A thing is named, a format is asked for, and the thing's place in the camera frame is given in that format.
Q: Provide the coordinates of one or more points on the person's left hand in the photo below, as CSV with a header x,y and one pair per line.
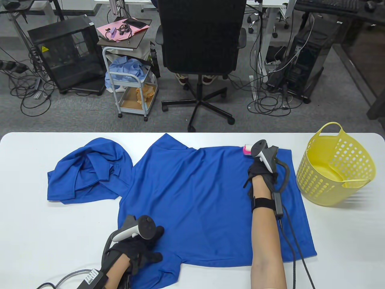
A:
x,y
138,253

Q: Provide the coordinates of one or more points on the person's right hand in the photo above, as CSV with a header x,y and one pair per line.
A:
x,y
260,173

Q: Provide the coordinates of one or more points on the pink lint roller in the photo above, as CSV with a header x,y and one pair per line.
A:
x,y
247,150

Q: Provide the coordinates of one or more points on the blue t-shirt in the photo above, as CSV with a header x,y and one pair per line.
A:
x,y
195,195
84,180

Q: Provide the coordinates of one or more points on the person's right forearm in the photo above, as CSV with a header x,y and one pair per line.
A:
x,y
266,240

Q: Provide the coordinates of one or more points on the black and white controller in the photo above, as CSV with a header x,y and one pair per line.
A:
x,y
266,153
146,227

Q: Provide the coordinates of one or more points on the black sensor box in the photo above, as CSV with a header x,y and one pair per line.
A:
x,y
93,278
278,204

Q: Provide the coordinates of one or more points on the yellow perforated plastic basket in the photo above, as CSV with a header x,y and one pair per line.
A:
x,y
312,180

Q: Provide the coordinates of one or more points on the white power strip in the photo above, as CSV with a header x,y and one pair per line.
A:
x,y
253,90

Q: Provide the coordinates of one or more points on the black computer tower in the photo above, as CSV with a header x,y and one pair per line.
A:
x,y
312,57

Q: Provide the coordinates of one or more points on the orange cloth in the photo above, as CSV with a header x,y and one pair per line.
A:
x,y
146,94

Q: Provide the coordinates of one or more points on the white desk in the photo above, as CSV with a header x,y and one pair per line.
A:
x,y
266,33

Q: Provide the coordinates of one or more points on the white rolling cart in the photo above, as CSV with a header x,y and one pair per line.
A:
x,y
129,102

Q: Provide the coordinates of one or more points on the black office chair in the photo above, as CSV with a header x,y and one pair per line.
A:
x,y
198,36

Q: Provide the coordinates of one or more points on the light blue cloth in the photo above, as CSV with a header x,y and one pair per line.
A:
x,y
124,67

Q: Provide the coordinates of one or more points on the black keyboard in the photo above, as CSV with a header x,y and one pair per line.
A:
x,y
328,5

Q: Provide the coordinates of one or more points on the black square board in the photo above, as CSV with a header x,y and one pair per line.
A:
x,y
132,42

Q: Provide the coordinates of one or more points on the black desk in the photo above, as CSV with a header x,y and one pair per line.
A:
x,y
374,18

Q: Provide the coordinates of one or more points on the black glass computer case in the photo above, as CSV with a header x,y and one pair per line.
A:
x,y
69,72

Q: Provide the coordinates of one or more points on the small purple object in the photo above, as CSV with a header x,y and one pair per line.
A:
x,y
112,32

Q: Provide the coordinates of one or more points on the pink paper sheet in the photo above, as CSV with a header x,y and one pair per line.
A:
x,y
102,30

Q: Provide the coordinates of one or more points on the black power strip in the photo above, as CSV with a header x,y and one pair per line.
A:
x,y
15,66

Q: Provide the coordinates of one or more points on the aluminium frame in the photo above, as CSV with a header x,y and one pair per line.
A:
x,y
114,7

